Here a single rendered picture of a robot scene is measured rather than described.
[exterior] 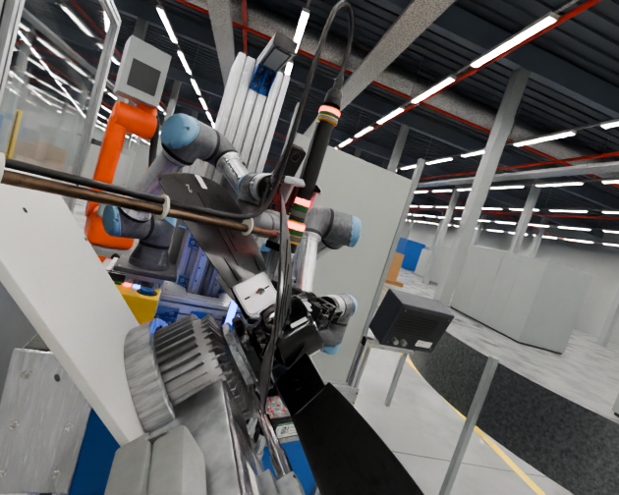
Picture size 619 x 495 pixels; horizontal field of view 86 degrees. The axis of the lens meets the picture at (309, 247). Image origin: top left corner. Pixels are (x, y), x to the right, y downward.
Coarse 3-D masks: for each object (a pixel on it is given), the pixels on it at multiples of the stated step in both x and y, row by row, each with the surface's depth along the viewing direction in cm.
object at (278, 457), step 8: (256, 392) 54; (256, 400) 53; (256, 408) 52; (264, 416) 50; (264, 424) 49; (272, 424) 49; (264, 432) 48; (272, 432) 48; (272, 440) 47; (272, 448) 46; (280, 448) 46; (272, 456) 45; (280, 456) 44; (272, 464) 44; (280, 464) 44; (288, 464) 44; (280, 472) 43; (288, 472) 43
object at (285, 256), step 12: (288, 228) 41; (288, 240) 40; (288, 252) 39; (288, 264) 39; (288, 276) 39; (288, 288) 40; (276, 300) 30; (288, 300) 43; (276, 312) 29; (288, 312) 51; (276, 324) 29; (264, 360) 37; (264, 372) 31; (264, 384) 29; (264, 396) 28; (264, 408) 28
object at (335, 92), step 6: (336, 78) 67; (342, 78) 67; (336, 84) 67; (342, 84) 67; (330, 90) 67; (336, 90) 66; (330, 96) 66; (336, 96) 66; (342, 96) 67; (324, 102) 69; (330, 102) 70; (336, 102) 66; (294, 246) 69; (294, 252) 70; (276, 282) 70; (276, 288) 70
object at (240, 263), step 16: (160, 176) 55; (176, 176) 59; (192, 176) 63; (176, 192) 57; (208, 192) 65; (224, 192) 71; (224, 208) 66; (192, 224) 57; (208, 240) 59; (224, 240) 62; (240, 240) 65; (208, 256) 58; (224, 256) 60; (240, 256) 63; (256, 256) 66; (224, 272) 59; (240, 272) 61; (256, 272) 64
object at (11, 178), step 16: (16, 176) 32; (32, 176) 33; (48, 192) 34; (64, 192) 35; (80, 192) 36; (96, 192) 38; (128, 208) 41; (144, 208) 43; (160, 208) 44; (176, 208) 47; (208, 224) 52; (224, 224) 54; (240, 224) 57
